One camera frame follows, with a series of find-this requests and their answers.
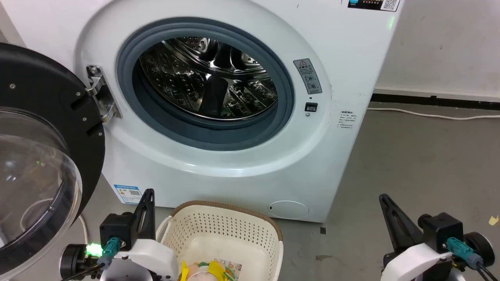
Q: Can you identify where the white cable on floor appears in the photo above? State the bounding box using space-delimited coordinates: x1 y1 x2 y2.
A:
366 107 500 121

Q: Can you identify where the yellow item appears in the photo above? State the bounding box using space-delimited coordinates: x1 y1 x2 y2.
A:
179 260 229 281

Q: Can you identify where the chrome door hinge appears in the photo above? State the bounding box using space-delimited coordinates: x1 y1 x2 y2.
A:
85 65 122 124

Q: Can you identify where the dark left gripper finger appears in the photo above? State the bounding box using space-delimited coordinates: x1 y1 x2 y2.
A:
133 189 149 240
145 189 156 240

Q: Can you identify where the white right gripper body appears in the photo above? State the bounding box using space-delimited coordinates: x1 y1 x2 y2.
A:
382 242 455 281

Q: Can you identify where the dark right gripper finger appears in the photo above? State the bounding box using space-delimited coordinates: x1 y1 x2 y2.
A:
383 194 426 249
378 194 411 254

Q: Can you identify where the blue energy label sticker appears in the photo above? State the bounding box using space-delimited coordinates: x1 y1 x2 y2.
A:
114 184 143 205

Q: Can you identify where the black QR code sticker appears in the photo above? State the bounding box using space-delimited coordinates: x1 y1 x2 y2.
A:
347 0 401 12

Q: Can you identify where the round drain filter cover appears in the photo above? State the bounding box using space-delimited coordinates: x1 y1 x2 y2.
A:
268 200 310 220

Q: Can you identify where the grey warning sticker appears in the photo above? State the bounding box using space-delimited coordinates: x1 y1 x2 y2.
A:
293 58 323 95

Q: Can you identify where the black baseboard strip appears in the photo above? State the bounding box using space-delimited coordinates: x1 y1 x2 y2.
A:
370 93 500 111

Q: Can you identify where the thin white hose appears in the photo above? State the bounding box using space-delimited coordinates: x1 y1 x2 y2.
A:
78 214 89 245

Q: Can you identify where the stainless steel washer drum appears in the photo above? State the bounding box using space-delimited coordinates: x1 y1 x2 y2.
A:
138 36 279 121

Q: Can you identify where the cream perforated laundry basket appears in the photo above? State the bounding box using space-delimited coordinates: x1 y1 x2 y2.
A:
155 201 284 281

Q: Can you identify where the black round glass washer door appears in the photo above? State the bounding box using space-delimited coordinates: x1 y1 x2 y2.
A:
0 42 106 281

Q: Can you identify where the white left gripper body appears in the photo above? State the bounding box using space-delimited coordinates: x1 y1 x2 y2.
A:
101 238 179 281

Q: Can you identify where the grey rubber door seal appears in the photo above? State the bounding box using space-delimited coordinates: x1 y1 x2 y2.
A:
116 17 296 152

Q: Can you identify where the white front-load washing machine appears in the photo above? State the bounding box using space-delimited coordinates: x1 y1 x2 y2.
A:
0 0 407 224

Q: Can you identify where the small printed text label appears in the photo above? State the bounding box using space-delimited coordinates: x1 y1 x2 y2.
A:
337 110 358 130

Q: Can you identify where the teal plug right camera cable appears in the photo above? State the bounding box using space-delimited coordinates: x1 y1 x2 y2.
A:
444 237 500 281

